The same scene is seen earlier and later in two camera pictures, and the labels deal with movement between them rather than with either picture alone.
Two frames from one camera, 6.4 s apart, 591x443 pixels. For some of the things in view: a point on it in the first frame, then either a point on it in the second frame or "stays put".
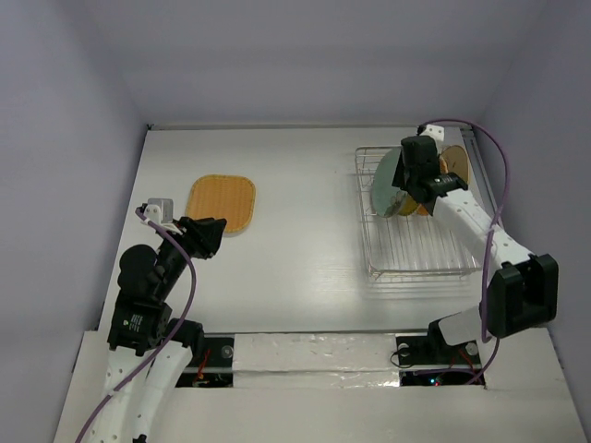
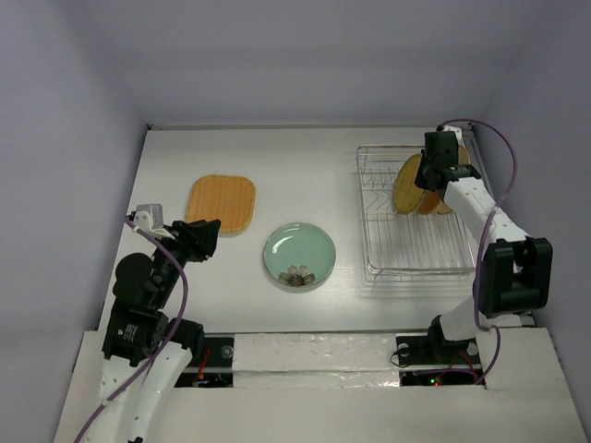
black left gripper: x=204 y=233 stays put
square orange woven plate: x=232 y=197 stays put
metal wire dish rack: x=404 y=246 stays put
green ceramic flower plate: x=389 y=198 -> x=299 y=256
